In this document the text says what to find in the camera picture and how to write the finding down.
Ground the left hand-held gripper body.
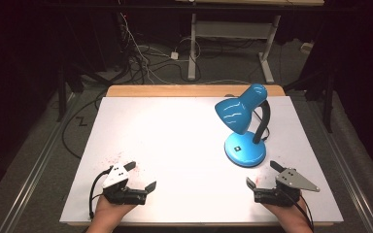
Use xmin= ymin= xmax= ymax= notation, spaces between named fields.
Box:
xmin=102 ymin=162 xmax=149 ymax=206

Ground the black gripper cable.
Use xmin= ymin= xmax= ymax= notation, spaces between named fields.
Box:
xmin=88 ymin=166 xmax=115 ymax=220
xmin=285 ymin=189 xmax=316 ymax=233

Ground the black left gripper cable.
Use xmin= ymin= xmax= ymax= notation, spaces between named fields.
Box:
xmin=88 ymin=166 xmax=115 ymax=220

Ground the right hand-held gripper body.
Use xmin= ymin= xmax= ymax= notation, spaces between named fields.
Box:
xmin=254 ymin=167 xmax=321 ymax=207

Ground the white floor cable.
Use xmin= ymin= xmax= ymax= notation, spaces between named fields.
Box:
xmin=118 ymin=0 xmax=176 ymax=85

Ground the blue desk lamp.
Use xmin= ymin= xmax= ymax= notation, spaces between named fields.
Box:
xmin=214 ymin=83 xmax=272 ymax=168

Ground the white desk frame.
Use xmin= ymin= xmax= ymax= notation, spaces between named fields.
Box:
xmin=174 ymin=0 xmax=325 ymax=84

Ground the person's left hand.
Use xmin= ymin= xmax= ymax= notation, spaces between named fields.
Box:
xmin=91 ymin=194 xmax=138 ymax=226

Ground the white floor box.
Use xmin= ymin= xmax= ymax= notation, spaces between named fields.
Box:
xmin=300 ymin=41 xmax=315 ymax=55

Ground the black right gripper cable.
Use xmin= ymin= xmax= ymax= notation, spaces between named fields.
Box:
xmin=285 ymin=189 xmax=316 ymax=233

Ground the person's right hand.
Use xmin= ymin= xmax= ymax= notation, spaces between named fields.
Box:
xmin=264 ymin=197 xmax=309 ymax=225

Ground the bundle of black floor cables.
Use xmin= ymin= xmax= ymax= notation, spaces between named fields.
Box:
xmin=108 ymin=42 xmax=205 ymax=85

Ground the white table cover sheet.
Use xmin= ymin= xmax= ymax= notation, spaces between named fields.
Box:
xmin=59 ymin=95 xmax=345 ymax=225

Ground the metal floor rail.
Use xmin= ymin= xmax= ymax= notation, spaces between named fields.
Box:
xmin=0 ymin=92 xmax=79 ymax=233
xmin=312 ymin=96 xmax=373 ymax=233

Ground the long black floor cable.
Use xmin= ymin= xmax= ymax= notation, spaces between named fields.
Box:
xmin=61 ymin=93 xmax=106 ymax=160

